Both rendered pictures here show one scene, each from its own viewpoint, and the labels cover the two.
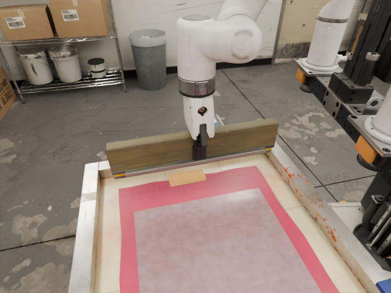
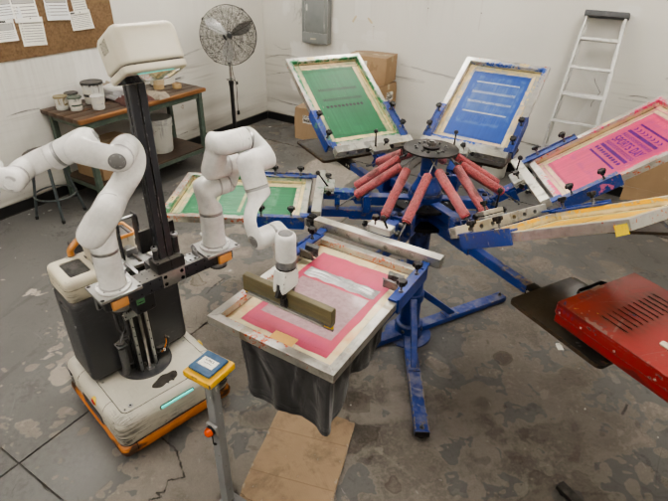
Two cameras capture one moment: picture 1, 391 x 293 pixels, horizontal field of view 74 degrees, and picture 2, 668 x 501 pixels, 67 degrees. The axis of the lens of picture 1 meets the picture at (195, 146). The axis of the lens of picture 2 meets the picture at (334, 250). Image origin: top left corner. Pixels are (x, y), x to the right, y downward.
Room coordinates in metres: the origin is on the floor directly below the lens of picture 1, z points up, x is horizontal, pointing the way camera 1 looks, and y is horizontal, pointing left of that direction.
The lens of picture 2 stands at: (1.44, 1.19, 2.24)
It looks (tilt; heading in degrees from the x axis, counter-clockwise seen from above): 31 degrees down; 225
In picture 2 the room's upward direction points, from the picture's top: 2 degrees clockwise
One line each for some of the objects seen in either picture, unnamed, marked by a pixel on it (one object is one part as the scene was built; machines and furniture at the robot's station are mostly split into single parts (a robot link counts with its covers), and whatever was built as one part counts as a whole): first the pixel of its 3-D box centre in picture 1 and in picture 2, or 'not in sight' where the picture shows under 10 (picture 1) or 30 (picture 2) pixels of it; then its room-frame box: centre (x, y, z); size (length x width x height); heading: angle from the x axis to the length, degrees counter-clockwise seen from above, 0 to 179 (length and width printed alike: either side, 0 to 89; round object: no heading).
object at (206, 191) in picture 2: not in sight; (211, 193); (0.50, -0.47, 1.37); 0.13 x 0.10 x 0.16; 2
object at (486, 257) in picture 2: not in sight; (506, 270); (-0.59, 0.33, 0.91); 1.34 x 0.40 x 0.08; 74
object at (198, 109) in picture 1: (196, 107); (286, 275); (0.50, 0.00, 1.21); 0.10 x 0.07 x 0.11; 14
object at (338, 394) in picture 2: not in sight; (357, 362); (0.25, 0.15, 0.74); 0.46 x 0.04 x 0.42; 14
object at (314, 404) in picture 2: not in sight; (284, 377); (0.53, 0.01, 0.74); 0.45 x 0.03 x 0.43; 104
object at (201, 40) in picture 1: (217, 47); (280, 240); (0.49, -0.04, 1.34); 0.15 x 0.10 x 0.11; 91
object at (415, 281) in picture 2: not in sight; (408, 287); (-0.05, 0.15, 0.98); 0.30 x 0.05 x 0.07; 14
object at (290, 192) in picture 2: not in sight; (266, 185); (-0.14, -0.97, 1.05); 1.08 x 0.61 x 0.23; 134
